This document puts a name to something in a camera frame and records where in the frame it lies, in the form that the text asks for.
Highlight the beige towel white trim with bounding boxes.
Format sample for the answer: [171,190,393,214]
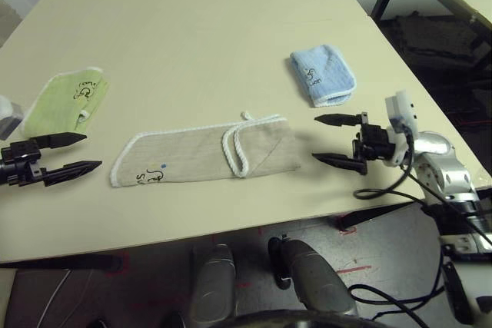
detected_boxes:
[110,111,302,189]

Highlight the grey robot left leg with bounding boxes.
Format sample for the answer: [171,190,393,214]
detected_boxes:
[189,243,238,325]

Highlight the thin white floor wire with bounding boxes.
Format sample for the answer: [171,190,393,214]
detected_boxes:
[41,269,74,320]

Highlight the blue folded towel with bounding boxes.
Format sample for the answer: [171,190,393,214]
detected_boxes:
[289,44,357,108]

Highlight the green folded towel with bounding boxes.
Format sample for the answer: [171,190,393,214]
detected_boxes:
[22,67,111,141]

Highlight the black robot torso rim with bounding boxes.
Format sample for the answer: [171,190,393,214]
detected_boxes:
[226,307,389,328]

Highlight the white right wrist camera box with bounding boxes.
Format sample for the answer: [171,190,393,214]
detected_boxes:
[384,88,421,168]

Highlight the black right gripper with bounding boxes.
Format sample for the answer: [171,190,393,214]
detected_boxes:
[311,111,397,176]

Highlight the dark crumpled fabric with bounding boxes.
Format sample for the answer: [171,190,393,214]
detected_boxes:
[382,12,487,62]

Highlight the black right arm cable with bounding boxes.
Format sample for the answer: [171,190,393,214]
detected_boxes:
[347,130,492,328]

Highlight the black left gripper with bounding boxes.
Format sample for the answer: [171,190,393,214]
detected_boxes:
[0,132,103,187]

